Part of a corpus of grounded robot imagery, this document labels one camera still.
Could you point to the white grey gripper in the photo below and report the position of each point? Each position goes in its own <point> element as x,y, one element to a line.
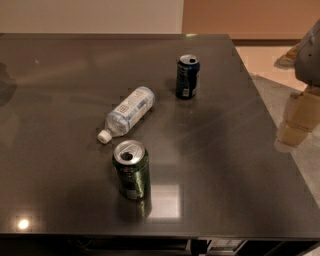
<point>310,61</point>

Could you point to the clear plastic water bottle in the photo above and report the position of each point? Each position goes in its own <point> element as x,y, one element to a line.
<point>127,114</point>

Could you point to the green soda can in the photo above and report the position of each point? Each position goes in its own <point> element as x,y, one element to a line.
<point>131,163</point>

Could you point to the dark blue soda can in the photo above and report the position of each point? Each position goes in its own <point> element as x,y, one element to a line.
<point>187,80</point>

